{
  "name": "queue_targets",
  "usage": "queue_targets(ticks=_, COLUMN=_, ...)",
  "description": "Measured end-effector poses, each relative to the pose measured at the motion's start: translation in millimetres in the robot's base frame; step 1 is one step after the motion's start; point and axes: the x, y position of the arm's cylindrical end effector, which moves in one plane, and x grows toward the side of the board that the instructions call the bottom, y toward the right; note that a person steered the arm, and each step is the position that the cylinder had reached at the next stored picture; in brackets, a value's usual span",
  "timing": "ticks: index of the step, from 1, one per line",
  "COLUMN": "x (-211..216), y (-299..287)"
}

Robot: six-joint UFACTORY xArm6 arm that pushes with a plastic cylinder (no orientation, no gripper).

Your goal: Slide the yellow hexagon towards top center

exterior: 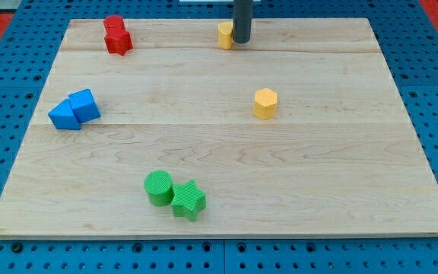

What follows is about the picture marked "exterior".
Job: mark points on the yellow hexagon block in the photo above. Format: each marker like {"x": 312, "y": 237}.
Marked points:
{"x": 265, "y": 103}

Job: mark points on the green star block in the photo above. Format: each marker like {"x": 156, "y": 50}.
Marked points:
{"x": 188, "y": 200}

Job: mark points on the green cylinder block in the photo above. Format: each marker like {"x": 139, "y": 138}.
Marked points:
{"x": 158, "y": 185}

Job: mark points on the light wooden board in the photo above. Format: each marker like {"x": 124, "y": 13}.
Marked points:
{"x": 340, "y": 158}

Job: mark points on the yellow heart block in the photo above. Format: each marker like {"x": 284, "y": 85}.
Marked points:
{"x": 225, "y": 34}

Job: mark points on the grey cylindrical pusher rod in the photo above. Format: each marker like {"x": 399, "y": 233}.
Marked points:
{"x": 242, "y": 20}

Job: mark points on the red star block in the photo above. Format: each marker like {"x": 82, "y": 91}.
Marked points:
{"x": 118, "y": 41}

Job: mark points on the blue cube block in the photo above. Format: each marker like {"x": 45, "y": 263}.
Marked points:
{"x": 84, "y": 106}

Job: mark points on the red cylinder block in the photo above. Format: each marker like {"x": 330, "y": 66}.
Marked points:
{"x": 113, "y": 23}

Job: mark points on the blue triangle block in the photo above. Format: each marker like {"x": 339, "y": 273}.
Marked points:
{"x": 62, "y": 116}

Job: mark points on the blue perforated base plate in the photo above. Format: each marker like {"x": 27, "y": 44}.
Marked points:
{"x": 409, "y": 41}

